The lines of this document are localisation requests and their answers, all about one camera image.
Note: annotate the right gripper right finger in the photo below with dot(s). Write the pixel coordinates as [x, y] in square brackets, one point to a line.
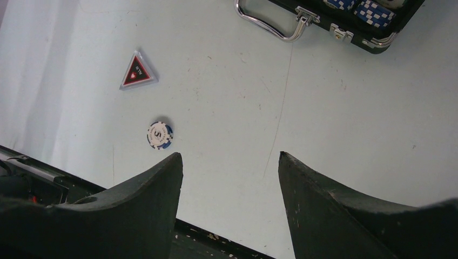
[327, 219]

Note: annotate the white poker chip front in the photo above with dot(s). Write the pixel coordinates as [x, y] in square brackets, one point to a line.
[159, 135]

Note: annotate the all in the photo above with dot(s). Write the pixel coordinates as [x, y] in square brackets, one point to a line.
[138, 73]

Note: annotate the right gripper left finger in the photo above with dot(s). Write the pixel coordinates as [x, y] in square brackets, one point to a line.
[134, 219]

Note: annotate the black poker set case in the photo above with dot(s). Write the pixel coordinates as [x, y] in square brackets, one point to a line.
[338, 19]

